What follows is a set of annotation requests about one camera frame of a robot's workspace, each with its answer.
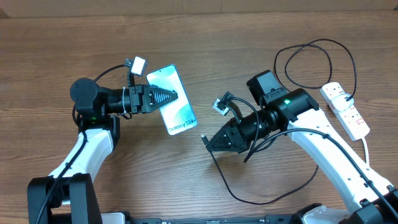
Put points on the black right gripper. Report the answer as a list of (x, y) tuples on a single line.
[(239, 142)]

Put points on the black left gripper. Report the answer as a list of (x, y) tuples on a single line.
[(144, 103)]

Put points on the blue Galaxy smartphone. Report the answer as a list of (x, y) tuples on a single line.
[(178, 115)]

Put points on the white power strip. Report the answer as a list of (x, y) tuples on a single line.
[(350, 119)]

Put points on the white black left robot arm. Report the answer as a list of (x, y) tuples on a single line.
[(67, 194)]

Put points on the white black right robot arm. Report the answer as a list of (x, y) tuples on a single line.
[(369, 197)]

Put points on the white charger plug adapter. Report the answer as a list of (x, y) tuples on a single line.
[(341, 102)]

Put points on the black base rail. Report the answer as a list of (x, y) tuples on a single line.
[(211, 221)]

